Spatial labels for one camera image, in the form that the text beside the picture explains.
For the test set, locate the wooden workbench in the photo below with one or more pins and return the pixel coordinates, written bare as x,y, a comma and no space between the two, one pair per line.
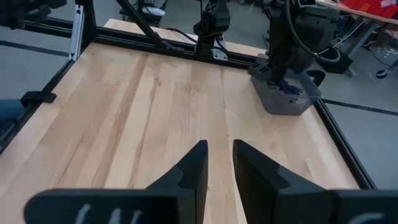
367,31

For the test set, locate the white background object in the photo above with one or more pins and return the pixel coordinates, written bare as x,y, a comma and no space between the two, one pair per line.
154,11

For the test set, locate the black aluminium table frame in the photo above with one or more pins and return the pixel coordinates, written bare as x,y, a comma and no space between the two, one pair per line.
343,146

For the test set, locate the black frame clip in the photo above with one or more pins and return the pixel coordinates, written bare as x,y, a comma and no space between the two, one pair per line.
37,96

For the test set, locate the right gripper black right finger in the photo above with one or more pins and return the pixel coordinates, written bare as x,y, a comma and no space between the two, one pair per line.
280,202

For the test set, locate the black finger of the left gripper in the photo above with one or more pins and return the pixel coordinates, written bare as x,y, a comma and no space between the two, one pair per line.
276,81
284,81

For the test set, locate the black round basket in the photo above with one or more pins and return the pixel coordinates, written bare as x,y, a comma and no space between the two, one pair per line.
334,60

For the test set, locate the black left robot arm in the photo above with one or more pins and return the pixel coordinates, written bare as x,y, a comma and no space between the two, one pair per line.
214,18

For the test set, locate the grey plastic bin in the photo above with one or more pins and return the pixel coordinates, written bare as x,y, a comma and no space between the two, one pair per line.
280,104

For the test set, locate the silver aluminium extrusion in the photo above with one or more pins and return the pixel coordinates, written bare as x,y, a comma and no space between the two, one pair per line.
76,32

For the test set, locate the black bulky equipment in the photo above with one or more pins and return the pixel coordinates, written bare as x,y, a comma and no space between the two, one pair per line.
25,12

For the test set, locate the red items pile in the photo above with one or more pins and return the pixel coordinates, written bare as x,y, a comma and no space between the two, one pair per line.
370,6

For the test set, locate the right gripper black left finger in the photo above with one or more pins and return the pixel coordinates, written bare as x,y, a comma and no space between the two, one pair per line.
174,202

